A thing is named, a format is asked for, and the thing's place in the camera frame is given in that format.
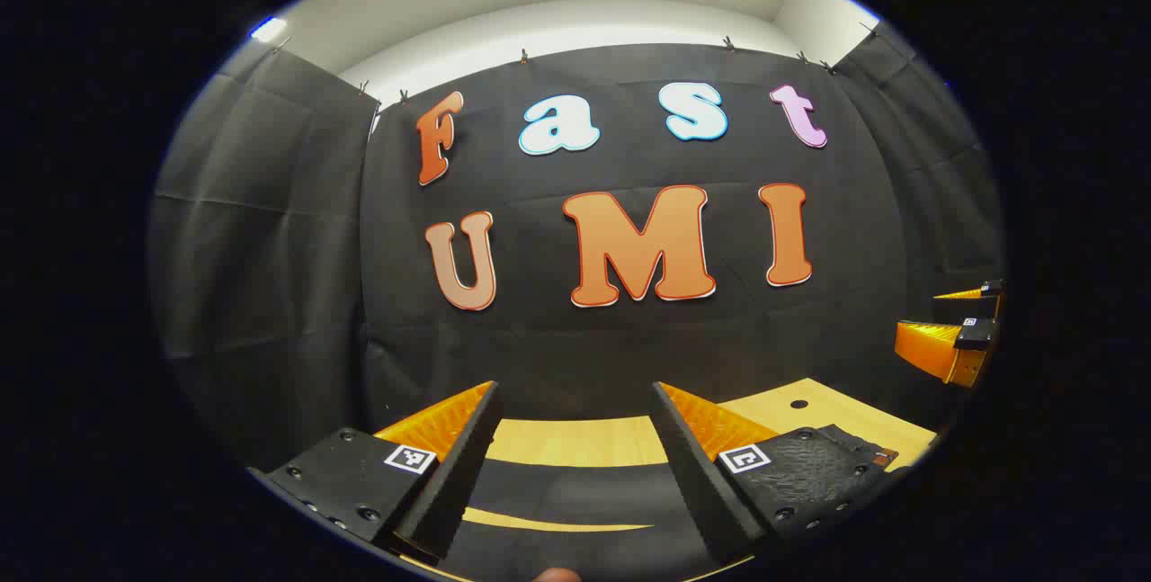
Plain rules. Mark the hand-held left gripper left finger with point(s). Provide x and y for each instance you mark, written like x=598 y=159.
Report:
x=459 y=483

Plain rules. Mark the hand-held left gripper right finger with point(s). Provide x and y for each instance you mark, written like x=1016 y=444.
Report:
x=688 y=483

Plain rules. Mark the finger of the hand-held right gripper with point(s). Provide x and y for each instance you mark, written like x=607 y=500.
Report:
x=976 y=335
x=993 y=288

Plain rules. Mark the black jeans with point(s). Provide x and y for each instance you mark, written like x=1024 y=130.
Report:
x=575 y=492

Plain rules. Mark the black backdrop cloth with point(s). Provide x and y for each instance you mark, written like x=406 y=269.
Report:
x=539 y=339

